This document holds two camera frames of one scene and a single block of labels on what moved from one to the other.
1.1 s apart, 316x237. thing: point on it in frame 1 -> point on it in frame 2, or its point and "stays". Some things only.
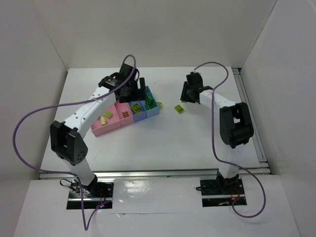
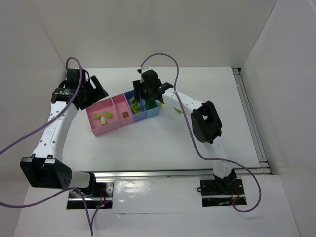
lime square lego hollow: [135, 107] stays
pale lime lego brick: [178, 108] stays
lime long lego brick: [136, 109] stays
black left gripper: [139, 91] -> [92, 91]
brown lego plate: [125, 114] stays
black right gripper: [185, 92] -> [147, 93]
